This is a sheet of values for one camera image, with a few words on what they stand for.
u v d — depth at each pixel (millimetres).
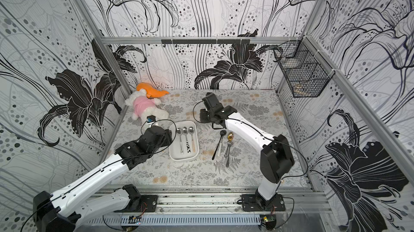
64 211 391
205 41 938
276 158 441
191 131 954
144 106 988
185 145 910
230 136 954
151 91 1145
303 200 742
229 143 928
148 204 730
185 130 954
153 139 563
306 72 882
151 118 669
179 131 956
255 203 649
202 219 765
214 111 628
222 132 978
